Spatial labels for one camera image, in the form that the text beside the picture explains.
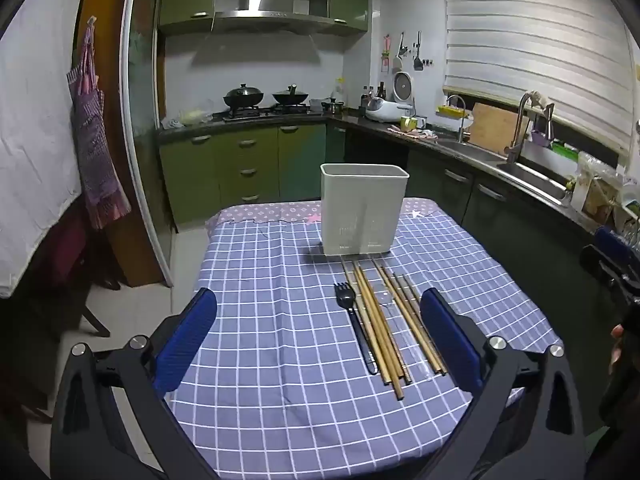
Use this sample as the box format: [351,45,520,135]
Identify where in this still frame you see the black gas stove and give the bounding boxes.
[220,102,311,122]

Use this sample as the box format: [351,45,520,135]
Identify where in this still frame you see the small black lidded wok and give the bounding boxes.
[271,83,311,106]

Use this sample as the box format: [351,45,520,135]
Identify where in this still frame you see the purple checked apron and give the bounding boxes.
[66,17,132,231]

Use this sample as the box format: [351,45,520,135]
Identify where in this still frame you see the wooden cutting board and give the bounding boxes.
[469,102,531,157]

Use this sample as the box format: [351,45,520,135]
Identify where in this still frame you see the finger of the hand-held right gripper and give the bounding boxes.
[594,226,632,261]

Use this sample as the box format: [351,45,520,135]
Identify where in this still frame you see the black plastic fork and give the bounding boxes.
[334,282,377,375]

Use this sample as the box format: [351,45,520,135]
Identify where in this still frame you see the dark lower cabinets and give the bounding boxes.
[325,125,621,326]

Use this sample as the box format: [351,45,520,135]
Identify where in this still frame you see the person's right hand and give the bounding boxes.
[610,324,627,374]

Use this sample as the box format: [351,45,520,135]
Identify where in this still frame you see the black built-in appliance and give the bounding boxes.
[345,132,409,166]

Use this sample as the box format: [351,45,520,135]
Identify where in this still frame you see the purple patterned cloth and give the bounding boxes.
[205,197,441,227]

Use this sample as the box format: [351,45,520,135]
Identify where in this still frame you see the clear bag of food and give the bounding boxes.
[177,107,214,126]

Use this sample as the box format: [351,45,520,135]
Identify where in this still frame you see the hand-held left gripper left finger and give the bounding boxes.
[50,287,218,480]

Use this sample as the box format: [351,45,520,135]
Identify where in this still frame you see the white hanging sheet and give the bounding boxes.
[0,0,83,298]

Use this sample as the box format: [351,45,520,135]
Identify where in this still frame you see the dark stone countertop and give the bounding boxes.
[157,107,621,235]

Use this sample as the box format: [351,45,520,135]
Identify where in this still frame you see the green lower cabinets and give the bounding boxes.
[159,122,346,226]

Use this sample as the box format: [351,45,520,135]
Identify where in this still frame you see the brown wooden door frame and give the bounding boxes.
[75,0,166,288]

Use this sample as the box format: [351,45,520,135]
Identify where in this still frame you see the white round kitchen appliance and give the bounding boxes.
[392,71,414,103]

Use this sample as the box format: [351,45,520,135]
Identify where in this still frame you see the large black lidded wok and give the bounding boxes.
[223,83,264,109]

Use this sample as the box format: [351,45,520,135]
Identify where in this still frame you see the white window blind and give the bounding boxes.
[442,0,636,155]

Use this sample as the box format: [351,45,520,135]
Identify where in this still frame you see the steel double sink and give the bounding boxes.
[435,137,571,206]

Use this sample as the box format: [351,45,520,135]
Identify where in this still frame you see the bunch of wooden chopsticks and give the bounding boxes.
[341,257,448,401]

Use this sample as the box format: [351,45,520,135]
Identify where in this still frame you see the dark red chair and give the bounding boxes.
[30,205,122,337]

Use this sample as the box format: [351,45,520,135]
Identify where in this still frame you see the curved steel faucet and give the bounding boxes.
[445,94,469,144]

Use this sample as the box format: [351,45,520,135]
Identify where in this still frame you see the pink dish cloth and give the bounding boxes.
[387,127,439,140]

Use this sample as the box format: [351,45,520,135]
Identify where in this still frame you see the crumpled plastic bags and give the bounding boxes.
[570,152,627,227]

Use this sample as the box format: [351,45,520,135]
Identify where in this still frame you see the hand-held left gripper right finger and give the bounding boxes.
[420,287,586,480]

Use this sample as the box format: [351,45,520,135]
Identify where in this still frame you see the steel range hood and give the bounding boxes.
[212,0,333,33]

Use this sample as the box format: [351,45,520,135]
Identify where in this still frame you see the white plastic utensil holder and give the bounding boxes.
[320,162,410,257]

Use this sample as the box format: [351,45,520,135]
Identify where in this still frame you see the clear plastic spoon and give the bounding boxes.
[376,280,437,382]

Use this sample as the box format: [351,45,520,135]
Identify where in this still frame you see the tall angular steel faucet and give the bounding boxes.
[505,91,556,163]

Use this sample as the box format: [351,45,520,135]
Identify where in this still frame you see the glass sliding door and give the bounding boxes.
[120,0,173,286]

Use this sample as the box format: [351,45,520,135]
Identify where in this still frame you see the white rice cooker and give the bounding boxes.
[365,99,416,123]

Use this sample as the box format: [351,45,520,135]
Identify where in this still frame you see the blue checked tablecloth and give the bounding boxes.
[167,205,563,480]

